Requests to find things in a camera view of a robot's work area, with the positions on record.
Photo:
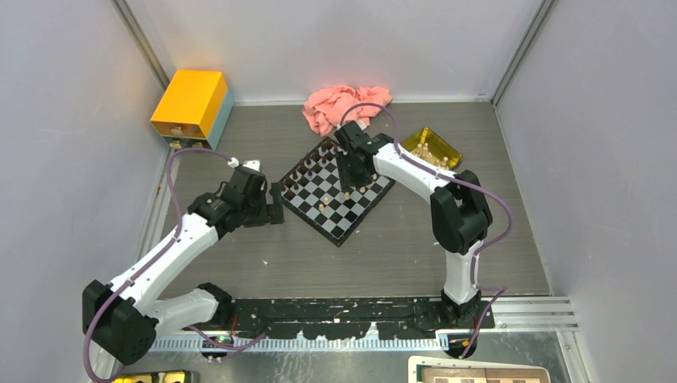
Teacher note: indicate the pink crumpled cloth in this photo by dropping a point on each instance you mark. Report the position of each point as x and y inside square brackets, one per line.
[325, 108]

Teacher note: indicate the black white chess board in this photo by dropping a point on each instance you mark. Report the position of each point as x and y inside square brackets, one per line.
[312, 190]

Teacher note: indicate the gold tin tray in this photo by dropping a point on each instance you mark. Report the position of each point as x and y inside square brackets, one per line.
[427, 145]

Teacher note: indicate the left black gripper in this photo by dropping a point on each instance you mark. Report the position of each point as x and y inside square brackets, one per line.
[270, 214]

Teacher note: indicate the yellow object at edge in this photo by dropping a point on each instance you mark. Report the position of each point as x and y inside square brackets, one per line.
[171, 376]

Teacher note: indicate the yellow teal drawer box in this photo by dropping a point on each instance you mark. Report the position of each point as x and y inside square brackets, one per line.
[194, 109]

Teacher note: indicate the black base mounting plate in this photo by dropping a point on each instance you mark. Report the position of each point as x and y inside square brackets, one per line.
[401, 318]

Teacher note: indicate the boxed chess board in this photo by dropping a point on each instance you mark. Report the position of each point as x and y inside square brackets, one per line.
[435, 369]

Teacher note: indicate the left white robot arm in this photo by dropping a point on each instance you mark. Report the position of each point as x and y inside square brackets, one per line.
[125, 316]

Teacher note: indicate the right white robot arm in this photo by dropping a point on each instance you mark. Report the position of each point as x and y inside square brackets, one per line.
[460, 214]

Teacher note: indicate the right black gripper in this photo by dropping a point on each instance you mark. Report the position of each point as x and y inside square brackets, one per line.
[346, 179]

